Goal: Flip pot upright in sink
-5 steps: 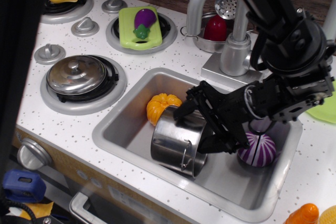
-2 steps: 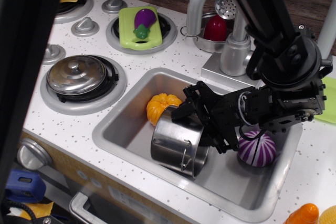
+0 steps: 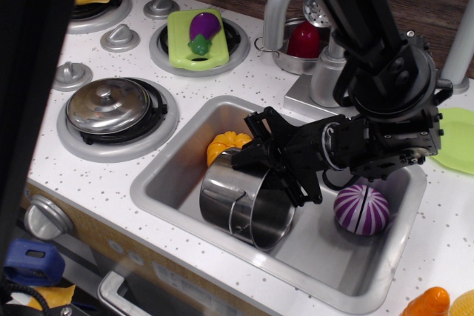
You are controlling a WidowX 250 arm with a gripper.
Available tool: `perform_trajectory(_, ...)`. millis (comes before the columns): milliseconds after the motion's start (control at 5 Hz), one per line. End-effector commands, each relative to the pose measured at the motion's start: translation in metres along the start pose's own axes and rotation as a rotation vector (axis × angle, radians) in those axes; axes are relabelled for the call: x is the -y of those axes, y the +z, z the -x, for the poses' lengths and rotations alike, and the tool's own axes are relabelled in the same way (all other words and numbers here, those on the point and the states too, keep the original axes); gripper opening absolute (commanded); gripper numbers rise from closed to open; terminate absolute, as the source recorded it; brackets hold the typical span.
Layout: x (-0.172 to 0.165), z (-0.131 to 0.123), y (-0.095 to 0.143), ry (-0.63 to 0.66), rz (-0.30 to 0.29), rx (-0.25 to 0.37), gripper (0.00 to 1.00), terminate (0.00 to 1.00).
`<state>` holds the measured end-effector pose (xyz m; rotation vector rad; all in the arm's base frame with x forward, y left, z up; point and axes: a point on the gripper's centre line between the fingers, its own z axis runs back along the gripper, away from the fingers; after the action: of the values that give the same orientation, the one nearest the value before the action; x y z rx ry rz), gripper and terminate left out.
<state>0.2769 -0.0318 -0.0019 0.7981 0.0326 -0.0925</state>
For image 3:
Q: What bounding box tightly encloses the silver toy faucet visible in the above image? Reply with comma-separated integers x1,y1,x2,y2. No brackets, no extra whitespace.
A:
263,0,358,118

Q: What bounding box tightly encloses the silver oven dial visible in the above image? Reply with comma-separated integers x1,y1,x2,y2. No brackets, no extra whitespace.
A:
24,195,74,241

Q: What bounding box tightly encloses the silver strainer ladle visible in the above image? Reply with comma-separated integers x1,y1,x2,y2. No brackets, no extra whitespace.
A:
303,0,331,28

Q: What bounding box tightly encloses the small steel bowl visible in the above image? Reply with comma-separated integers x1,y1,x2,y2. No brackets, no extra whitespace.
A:
254,18,330,75

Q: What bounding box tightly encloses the orange toy carrot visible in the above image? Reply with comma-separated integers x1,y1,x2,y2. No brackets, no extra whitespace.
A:
401,286,450,316

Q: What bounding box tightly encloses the purple toy eggplant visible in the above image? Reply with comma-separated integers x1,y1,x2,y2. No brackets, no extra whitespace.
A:
188,12,221,56

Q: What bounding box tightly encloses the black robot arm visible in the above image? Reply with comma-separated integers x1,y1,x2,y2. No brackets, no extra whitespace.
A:
231,0,453,206

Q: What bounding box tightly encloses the blue clamp tool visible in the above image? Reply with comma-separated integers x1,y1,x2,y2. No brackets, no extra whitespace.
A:
4,238,65,286

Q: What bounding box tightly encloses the orange toy pumpkin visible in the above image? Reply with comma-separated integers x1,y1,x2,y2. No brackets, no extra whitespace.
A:
207,131,252,167

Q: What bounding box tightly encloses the stainless steel sink basin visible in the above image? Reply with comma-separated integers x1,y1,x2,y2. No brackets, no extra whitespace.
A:
130,96,427,314

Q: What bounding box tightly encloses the silver oven door handle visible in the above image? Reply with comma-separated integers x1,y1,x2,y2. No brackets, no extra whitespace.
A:
97,271,150,316

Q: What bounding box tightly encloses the black cable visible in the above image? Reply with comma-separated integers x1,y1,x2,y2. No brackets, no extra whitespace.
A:
1,280,53,316

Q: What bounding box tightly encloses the stainless steel pot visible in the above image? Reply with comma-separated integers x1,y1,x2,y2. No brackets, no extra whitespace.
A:
199,148,296,251

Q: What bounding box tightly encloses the green toy cutting board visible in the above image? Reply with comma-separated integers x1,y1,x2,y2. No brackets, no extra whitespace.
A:
167,9,230,72

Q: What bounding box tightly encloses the grey stove knob back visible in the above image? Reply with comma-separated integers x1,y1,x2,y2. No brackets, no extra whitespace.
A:
143,0,180,20

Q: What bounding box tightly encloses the grey stove knob middle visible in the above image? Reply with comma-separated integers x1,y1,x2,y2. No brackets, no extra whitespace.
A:
100,24,140,53

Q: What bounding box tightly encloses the yellow mesh toy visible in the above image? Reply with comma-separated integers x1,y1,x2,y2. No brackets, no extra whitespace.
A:
450,290,474,316

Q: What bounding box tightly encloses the steel pot lid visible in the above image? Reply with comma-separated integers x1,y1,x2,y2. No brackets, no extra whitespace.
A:
66,78,151,135

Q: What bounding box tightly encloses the grey vertical pole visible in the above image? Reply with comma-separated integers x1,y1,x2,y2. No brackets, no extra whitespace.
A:
438,0,473,95

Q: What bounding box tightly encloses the purple striped toy onion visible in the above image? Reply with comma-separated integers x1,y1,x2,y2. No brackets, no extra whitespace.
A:
333,184,390,236

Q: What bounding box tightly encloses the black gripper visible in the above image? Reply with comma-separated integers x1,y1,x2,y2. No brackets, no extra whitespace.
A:
231,107,333,206

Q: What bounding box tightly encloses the red toy in steel bowl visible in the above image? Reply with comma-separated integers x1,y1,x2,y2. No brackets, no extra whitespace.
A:
287,21,320,59

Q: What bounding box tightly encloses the green toy plate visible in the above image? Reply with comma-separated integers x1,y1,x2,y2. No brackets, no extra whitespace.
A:
430,107,473,175

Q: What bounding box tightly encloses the grey stove knob front-middle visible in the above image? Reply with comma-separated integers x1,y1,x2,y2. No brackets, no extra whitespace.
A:
53,61,93,92

